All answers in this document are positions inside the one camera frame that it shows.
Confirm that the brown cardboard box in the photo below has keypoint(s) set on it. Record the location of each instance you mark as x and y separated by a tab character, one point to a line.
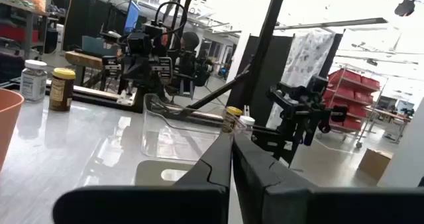
374	164

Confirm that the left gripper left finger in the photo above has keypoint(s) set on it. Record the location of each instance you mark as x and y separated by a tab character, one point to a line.
198	204

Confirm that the long ceiling light bar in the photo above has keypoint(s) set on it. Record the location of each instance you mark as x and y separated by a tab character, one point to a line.
331	23

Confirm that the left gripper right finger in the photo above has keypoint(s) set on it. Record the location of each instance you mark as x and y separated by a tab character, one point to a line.
281	204

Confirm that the rack with red bins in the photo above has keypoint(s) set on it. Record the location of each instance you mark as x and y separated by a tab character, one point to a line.
351	98

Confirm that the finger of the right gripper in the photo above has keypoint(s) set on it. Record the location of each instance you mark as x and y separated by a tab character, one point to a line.
111	66
162	68

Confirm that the black ceiling-hung device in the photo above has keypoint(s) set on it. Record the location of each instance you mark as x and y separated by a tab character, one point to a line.
405	7

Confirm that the person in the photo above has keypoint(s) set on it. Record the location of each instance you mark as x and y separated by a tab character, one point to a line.
190	41

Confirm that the grey storage shelf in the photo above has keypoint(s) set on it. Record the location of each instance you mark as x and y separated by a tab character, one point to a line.
30	28

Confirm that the clear plastic bin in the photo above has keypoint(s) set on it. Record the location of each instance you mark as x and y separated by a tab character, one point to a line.
172	141

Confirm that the white patterned cloth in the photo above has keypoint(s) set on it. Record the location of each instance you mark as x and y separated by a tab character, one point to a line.
308	61

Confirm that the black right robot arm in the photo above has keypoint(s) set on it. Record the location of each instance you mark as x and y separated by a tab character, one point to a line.
155	32

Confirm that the teal storage box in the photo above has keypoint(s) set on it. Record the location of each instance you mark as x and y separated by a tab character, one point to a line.
96	46

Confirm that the black partition panel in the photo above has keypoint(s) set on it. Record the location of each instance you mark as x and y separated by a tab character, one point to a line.
281	68

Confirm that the wooden workbench top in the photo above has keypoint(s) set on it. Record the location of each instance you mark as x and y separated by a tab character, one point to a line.
83	60

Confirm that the orange plastic bin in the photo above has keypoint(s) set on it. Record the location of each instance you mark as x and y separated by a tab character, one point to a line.
8	118

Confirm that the white-lid spice jar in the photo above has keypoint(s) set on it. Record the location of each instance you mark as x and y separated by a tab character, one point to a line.
247	123
33	83

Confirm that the blue-lit computer monitor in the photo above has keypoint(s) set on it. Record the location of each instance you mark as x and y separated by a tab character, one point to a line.
132	17

